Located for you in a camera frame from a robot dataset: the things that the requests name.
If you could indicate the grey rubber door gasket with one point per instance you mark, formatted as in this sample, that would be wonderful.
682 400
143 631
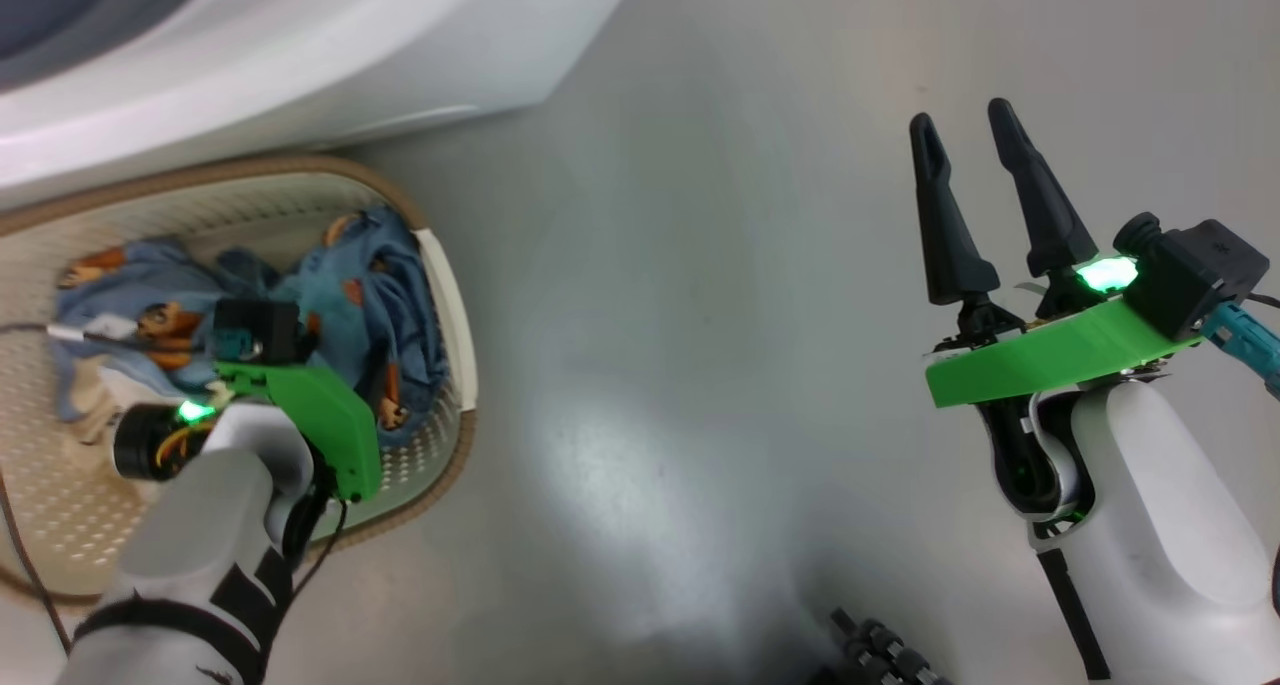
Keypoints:
70 5

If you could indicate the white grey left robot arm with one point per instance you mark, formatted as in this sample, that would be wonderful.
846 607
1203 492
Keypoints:
200 545

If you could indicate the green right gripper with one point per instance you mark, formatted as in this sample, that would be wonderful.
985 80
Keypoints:
1050 360

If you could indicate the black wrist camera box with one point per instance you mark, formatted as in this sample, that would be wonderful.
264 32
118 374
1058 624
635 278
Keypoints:
255 330
1195 270

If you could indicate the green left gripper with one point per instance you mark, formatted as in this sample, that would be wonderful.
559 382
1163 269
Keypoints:
335 425

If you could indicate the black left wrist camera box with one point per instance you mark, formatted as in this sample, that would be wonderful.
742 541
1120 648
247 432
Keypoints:
255 330

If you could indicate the cream perforated laundry basket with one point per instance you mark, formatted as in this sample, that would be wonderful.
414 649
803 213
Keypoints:
445 305

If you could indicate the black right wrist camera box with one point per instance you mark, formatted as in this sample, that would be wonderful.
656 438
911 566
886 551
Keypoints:
1195 270

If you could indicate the blue bear print clothes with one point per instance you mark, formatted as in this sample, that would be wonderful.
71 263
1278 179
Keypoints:
370 285

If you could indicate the white front-load washing machine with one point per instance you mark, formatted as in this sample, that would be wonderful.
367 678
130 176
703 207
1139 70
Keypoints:
350 55

